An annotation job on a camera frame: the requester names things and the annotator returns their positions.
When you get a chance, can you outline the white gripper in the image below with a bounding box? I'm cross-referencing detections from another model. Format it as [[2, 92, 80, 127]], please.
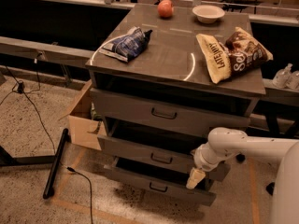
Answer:
[[186, 143, 229, 189]]

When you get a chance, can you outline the grey drawer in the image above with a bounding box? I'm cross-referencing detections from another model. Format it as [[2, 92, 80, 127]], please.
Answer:
[[104, 157, 216, 206], [90, 88, 249, 136], [97, 133, 232, 183]]

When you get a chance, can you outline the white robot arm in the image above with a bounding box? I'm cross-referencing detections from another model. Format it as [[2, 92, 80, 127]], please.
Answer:
[[186, 127, 299, 224]]

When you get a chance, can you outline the grey bottom drawer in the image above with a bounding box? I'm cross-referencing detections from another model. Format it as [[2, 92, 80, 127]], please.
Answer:
[[104, 157, 216, 206]]

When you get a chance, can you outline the grey top drawer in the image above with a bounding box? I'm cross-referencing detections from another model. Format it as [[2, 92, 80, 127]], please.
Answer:
[[90, 88, 249, 136]]

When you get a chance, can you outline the grey drawer cabinet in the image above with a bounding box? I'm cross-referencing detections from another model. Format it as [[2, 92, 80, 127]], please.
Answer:
[[85, 2, 266, 185]]

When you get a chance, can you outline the black chair caster base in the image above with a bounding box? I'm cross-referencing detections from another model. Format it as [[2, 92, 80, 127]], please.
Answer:
[[266, 182, 275, 195]]

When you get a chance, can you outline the yellow Late July chip bag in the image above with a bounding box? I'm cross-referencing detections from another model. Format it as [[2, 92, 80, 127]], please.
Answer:
[[196, 34, 232, 84]]

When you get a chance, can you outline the cardboard box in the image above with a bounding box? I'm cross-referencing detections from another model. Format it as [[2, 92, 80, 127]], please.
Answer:
[[61, 80, 106, 150]]

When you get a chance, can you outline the clear sanitizer bottle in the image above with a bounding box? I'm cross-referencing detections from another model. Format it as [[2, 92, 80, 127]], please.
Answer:
[[273, 63, 292, 88]]

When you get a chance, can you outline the brown snack bag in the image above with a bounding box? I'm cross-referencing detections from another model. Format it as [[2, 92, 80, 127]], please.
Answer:
[[225, 27, 273, 76]]

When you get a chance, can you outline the blue chip bag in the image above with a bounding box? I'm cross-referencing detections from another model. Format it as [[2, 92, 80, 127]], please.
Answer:
[[99, 26, 152, 63]]

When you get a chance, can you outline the black table leg base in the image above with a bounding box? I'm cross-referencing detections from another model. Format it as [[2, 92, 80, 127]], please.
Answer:
[[43, 129, 68, 200]]

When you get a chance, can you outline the white paper bowl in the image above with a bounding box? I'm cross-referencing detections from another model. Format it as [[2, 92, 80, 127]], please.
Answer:
[[192, 5, 225, 24]]

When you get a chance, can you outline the red apple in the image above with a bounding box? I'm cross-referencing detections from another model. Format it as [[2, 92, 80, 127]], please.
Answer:
[[157, 0, 174, 18]]

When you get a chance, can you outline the black cable with plug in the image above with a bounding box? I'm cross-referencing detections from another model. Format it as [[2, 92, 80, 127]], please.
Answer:
[[65, 166, 94, 224]]

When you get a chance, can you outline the black floor cable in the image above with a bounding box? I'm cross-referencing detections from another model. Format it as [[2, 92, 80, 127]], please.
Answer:
[[0, 51, 57, 156]]

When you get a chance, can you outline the grey metal bench rail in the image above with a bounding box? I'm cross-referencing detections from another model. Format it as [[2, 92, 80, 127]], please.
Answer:
[[0, 36, 93, 68]]

